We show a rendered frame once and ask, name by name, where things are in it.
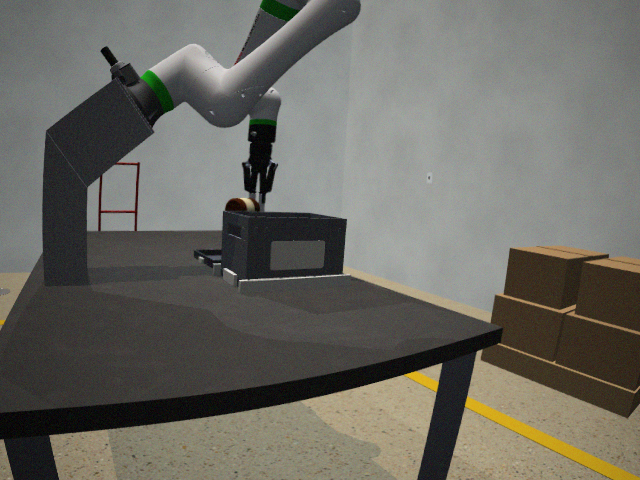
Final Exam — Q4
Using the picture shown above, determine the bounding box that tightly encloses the brown bottle with cream label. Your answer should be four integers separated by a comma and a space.
225, 198, 260, 211

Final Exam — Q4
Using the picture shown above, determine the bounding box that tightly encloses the black crate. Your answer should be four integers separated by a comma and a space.
221, 211, 347, 286

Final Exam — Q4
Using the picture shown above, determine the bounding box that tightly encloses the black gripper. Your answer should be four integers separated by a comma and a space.
242, 143, 278, 211

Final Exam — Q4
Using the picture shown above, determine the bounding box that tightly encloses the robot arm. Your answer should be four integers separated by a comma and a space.
101, 0, 361, 143

